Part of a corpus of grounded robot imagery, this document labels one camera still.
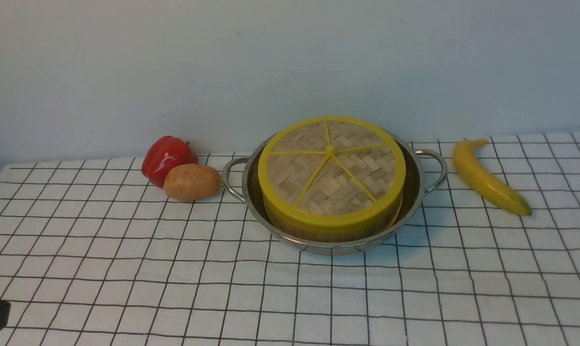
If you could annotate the yellow woven steamer lid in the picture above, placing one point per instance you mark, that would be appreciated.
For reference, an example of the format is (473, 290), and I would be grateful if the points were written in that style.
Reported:
(332, 172)

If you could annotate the yellow bamboo steamer basket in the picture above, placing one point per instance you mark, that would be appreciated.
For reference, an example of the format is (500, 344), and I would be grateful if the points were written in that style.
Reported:
(317, 233)

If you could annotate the stainless steel pot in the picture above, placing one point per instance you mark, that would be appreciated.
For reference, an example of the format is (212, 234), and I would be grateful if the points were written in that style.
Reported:
(239, 179)

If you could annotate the red bell pepper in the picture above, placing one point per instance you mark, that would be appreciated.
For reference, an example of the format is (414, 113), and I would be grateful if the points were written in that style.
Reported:
(165, 154)

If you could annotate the brown potato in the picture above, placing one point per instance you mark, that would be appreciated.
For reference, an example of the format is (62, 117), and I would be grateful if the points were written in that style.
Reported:
(192, 182)

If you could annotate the yellow banana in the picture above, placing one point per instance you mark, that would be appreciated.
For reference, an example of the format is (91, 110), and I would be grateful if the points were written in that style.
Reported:
(484, 183)

